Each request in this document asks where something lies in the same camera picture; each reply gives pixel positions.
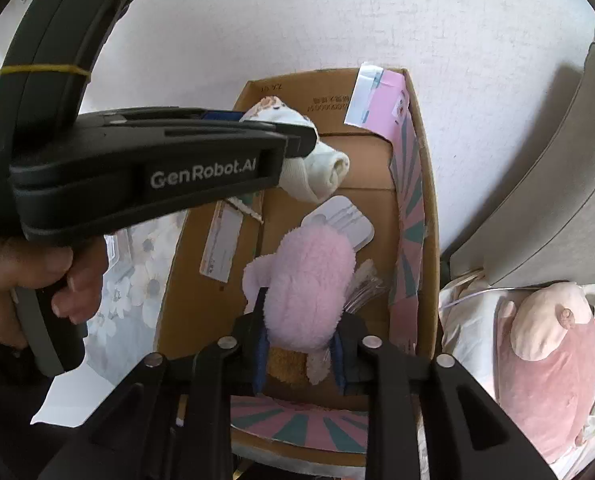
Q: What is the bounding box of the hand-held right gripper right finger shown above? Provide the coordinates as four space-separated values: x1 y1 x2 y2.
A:
331 312 553 480

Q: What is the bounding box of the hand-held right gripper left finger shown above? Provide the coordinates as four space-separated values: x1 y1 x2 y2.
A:
42 287 274 480

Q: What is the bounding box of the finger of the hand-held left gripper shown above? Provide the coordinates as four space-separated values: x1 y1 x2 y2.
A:
276 124 320 159
80 106 243 124

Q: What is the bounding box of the cardboard box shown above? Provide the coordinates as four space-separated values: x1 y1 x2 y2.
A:
154 66 442 463

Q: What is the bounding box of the pink plush toy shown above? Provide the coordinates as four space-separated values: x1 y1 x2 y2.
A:
242 225 359 387

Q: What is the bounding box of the person's left forearm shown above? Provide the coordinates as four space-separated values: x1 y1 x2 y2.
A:
0 325 53 461

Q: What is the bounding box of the person's left hand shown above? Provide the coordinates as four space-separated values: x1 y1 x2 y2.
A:
0 234 109 336

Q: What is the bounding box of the clear plastic wrapper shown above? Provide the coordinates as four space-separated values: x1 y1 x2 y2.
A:
346 259 394 317

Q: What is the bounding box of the white plastic card pack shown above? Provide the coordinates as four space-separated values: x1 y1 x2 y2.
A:
301 196 376 252

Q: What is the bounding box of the floral bedsheet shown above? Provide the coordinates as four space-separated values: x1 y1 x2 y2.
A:
83 210 189 363

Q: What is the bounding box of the white shipping label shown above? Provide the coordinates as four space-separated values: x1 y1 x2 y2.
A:
200 197 264 282

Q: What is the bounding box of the yellow rubber band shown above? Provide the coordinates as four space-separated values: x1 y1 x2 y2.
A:
0 63 91 80

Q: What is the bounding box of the pink pig plush pillow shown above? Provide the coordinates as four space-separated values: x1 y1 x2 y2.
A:
495 280 595 465

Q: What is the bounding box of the grey sofa armrest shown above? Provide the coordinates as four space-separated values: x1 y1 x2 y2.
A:
449 40 595 292

